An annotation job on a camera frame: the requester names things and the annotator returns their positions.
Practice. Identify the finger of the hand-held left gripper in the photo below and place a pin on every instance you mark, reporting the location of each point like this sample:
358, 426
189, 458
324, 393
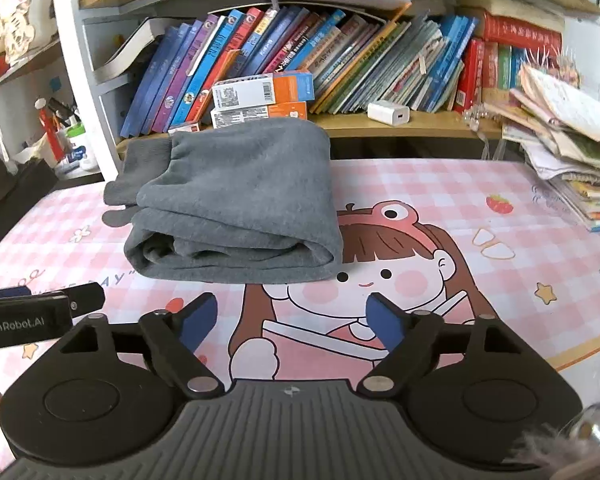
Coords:
5, 292
87, 298

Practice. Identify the small white and red box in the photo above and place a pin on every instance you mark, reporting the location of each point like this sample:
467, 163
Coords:
185, 127

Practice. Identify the shiny metal ball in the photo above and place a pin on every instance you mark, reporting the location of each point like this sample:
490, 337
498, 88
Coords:
592, 425

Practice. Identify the grey pants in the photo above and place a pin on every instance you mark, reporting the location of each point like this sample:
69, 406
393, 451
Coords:
230, 200

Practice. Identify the crumpled white tissue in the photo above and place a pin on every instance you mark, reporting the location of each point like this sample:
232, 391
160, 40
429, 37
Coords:
35, 150

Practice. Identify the white printed ornament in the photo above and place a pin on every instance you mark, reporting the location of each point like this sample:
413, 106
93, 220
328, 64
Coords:
25, 15

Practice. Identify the pile of notebooks and papers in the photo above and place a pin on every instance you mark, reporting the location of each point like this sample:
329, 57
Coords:
570, 135

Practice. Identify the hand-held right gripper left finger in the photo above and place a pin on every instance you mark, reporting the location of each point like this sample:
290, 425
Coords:
202, 321

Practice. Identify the wooden and white bookshelf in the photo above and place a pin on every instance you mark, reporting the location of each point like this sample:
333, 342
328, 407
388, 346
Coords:
87, 85

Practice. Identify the grey fur pompom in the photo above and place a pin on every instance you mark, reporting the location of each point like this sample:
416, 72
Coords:
545, 450

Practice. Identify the white charger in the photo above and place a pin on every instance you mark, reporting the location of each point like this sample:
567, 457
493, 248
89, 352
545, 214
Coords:
389, 114

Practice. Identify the white tub with green lid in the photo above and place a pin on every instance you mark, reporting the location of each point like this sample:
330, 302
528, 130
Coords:
82, 150

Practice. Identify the bunch of pens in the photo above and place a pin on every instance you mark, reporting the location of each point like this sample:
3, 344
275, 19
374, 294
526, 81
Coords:
62, 112

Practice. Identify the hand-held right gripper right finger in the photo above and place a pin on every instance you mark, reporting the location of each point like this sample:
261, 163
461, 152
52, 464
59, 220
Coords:
384, 324

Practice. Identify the row of red books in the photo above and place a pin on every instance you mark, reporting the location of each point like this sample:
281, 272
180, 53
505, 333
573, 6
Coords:
520, 50

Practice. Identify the pink checkered cartoon desk mat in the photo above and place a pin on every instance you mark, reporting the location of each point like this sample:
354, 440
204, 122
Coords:
455, 200

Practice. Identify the row of leaning colourful books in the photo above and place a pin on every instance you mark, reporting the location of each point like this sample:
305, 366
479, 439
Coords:
300, 50

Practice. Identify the thick white-paged book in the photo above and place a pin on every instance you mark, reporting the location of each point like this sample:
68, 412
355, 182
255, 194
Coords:
130, 50

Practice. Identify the red tassel charm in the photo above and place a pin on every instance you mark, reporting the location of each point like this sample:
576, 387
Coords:
50, 132

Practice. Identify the orange and white carton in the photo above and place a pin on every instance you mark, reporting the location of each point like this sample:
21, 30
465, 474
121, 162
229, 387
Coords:
250, 114
260, 90

